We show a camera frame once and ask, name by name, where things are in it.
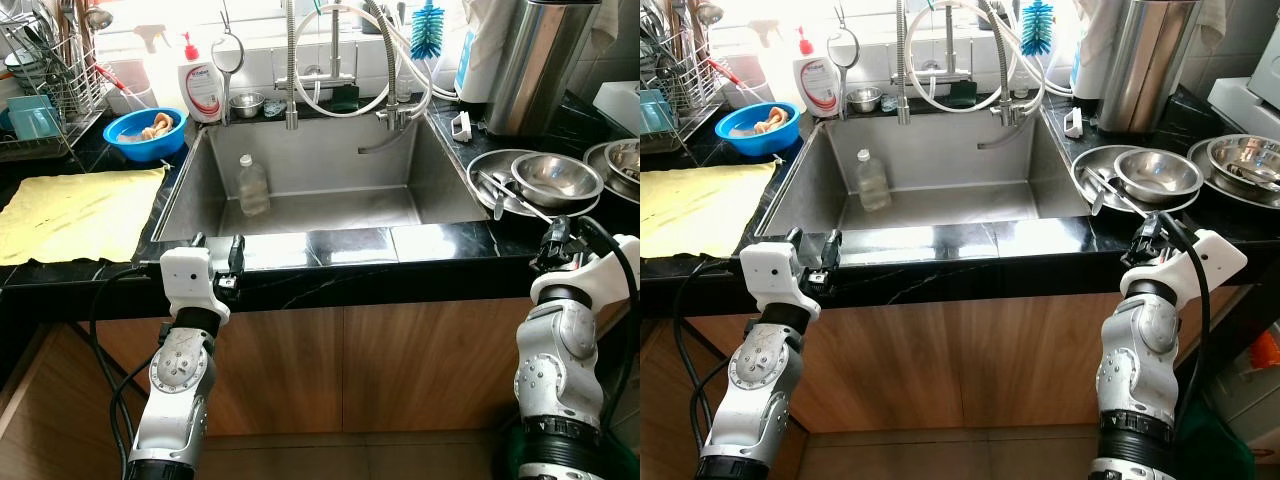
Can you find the steel plate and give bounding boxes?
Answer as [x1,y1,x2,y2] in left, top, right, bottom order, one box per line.
[1188,136,1280,210]
[583,140,641,207]

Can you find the clear plastic bottle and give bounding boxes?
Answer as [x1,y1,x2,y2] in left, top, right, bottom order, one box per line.
[236,154,272,218]
[855,149,893,213]

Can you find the wide shallow steel pan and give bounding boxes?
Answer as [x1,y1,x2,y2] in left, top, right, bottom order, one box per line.
[1072,144,1201,215]
[467,148,601,220]

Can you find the yellow cloth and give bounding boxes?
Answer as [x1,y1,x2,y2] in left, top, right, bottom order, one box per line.
[640,162,779,259]
[0,167,169,267]

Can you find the blue plastic bowl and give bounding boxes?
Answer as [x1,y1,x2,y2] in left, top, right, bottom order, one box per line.
[715,101,801,157]
[103,107,188,163]

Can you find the steel spoon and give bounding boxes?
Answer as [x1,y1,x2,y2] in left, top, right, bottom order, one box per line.
[1225,162,1280,189]

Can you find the stainless steel sink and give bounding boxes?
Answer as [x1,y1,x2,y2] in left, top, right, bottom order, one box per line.
[755,103,1097,242]
[150,108,494,247]

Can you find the white appliance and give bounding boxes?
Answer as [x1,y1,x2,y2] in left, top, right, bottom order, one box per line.
[593,80,641,137]
[1206,44,1280,142]

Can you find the round metal strainer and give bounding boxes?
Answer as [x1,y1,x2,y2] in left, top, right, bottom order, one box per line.
[827,4,863,122]
[210,8,247,127]

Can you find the teal plastic container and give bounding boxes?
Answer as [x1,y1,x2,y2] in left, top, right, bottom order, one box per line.
[640,89,680,135]
[4,95,64,142]

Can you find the white soap pump bottle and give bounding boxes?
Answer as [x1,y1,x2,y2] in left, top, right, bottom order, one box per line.
[793,27,844,119]
[178,32,227,125]

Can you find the orange object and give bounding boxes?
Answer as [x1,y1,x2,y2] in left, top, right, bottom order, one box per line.
[1250,328,1280,373]

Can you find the wooden cabinet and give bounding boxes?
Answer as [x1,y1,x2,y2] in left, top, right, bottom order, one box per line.
[0,298,641,480]
[640,288,1280,480]

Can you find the tall steel cylinder holder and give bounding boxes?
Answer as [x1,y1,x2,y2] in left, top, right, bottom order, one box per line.
[483,0,602,139]
[1095,0,1202,137]

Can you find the white pack with blue label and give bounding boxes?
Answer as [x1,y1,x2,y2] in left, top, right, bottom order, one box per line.
[1068,0,1131,100]
[454,0,521,104]

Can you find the grey hanging towel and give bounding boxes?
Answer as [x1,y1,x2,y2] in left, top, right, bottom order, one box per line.
[590,0,623,61]
[1196,0,1230,57]

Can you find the dark green bag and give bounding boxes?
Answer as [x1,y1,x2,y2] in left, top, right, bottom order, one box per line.
[1175,398,1258,480]

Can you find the blue bottle brush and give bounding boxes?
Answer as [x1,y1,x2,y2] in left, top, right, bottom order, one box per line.
[410,0,447,61]
[1020,0,1057,58]

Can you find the chrome tap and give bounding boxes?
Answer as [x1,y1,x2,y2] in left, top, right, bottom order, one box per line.
[890,5,973,89]
[275,8,358,93]

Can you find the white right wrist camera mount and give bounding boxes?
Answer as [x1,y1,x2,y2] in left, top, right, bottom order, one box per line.
[530,235,641,311]
[1120,230,1249,303]

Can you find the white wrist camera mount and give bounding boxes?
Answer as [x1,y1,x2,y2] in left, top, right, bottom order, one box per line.
[1120,230,1249,303]
[530,235,641,311]
[740,240,813,321]
[158,246,233,326]

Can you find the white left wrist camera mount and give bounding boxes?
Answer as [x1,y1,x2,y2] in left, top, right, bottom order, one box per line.
[740,240,813,321]
[158,246,233,326]

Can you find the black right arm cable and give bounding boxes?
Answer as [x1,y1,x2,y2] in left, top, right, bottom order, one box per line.
[575,214,641,406]
[1158,210,1213,426]

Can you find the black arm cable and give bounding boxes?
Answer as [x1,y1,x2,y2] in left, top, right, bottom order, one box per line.
[88,264,166,473]
[670,258,746,456]
[575,214,641,406]
[1158,210,1213,426]

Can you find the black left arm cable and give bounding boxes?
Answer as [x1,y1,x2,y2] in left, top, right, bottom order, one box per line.
[670,258,746,456]
[88,264,166,473]

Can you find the red handled utensil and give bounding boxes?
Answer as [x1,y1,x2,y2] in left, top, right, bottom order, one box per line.
[92,60,132,97]
[718,56,754,94]

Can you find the white water hose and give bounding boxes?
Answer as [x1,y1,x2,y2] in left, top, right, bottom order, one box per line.
[293,4,456,119]
[905,0,1079,114]

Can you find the metal wire dish rack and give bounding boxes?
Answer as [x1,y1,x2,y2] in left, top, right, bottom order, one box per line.
[0,0,113,163]
[640,0,728,153]

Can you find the flexible metal faucet hose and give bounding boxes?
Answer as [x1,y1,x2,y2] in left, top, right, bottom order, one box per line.
[283,0,302,132]
[894,0,914,127]

